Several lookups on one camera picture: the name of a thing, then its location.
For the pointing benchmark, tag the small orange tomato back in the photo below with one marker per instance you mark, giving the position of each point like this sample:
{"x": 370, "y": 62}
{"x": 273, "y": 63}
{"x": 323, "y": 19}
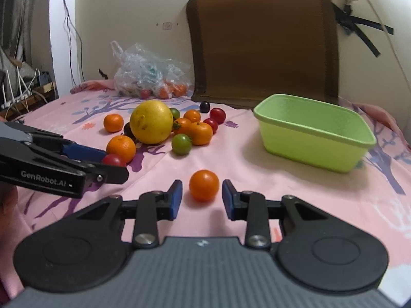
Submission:
{"x": 192, "y": 115}

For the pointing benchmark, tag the clear plastic fruit bag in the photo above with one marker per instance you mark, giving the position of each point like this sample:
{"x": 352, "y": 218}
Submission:
{"x": 143, "y": 74}

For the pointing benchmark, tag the green plastic basin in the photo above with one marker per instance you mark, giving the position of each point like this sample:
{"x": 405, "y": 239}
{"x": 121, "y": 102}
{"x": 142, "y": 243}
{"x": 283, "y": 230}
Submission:
{"x": 312, "y": 132}

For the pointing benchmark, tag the large yellow grapefruit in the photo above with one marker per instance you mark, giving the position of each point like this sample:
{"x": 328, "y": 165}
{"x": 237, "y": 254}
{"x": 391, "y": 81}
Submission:
{"x": 151, "y": 122}

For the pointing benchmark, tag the green tomato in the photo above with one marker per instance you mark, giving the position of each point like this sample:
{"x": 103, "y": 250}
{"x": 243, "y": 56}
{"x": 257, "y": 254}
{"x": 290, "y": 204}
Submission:
{"x": 175, "y": 113}
{"x": 181, "y": 144}

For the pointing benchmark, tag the green tomato back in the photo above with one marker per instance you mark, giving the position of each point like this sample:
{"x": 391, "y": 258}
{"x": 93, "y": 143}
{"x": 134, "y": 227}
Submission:
{"x": 175, "y": 113}

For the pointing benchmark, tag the orange tomato with stem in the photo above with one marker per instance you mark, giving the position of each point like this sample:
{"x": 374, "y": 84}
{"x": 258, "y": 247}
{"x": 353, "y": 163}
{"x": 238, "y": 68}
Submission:
{"x": 181, "y": 126}

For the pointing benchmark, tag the pink deer bedsheet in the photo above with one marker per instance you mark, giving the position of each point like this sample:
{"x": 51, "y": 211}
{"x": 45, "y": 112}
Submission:
{"x": 374, "y": 196}

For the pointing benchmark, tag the dark tomato behind grapefruit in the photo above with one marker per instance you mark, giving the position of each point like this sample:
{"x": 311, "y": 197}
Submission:
{"x": 128, "y": 132}

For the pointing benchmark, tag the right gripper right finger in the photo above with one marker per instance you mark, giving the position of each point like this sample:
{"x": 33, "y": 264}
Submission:
{"x": 314, "y": 248}

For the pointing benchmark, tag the green tomato front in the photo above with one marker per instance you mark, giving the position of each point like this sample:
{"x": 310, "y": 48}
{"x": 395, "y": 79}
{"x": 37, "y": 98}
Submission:
{"x": 181, "y": 144}

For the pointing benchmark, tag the mandarin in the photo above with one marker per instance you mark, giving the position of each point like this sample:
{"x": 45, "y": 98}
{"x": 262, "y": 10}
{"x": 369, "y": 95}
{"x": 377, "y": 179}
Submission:
{"x": 122, "y": 146}
{"x": 113, "y": 123}
{"x": 200, "y": 133}

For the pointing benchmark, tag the dark purple tomato back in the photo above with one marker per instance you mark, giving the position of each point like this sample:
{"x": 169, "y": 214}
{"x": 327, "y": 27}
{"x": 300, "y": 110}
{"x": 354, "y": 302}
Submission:
{"x": 204, "y": 107}

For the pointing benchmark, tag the person left hand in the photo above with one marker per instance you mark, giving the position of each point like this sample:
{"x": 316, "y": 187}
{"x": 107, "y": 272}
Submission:
{"x": 9, "y": 198}

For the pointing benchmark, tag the cluttered side shelf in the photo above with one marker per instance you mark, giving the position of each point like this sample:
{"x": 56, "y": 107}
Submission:
{"x": 23, "y": 89}

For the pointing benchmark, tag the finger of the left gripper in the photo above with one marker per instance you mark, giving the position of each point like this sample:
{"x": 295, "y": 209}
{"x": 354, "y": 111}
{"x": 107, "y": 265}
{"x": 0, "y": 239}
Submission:
{"x": 83, "y": 153}
{"x": 103, "y": 173}

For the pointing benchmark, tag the grey curtain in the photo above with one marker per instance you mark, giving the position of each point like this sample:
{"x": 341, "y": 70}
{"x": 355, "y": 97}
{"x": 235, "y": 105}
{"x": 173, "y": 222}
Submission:
{"x": 25, "y": 34}

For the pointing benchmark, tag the black tape cross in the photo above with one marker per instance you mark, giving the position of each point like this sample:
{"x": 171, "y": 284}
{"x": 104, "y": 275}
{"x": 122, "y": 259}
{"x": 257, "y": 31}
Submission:
{"x": 350, "y": 23}

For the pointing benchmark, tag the brown seat cushion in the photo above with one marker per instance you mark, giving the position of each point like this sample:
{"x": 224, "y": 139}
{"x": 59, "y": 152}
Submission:
{"x": 246, "y": 50}

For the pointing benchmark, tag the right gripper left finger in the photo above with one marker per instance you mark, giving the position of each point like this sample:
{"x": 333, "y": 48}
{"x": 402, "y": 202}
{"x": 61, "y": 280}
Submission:
{"x": 91, "y": 246}

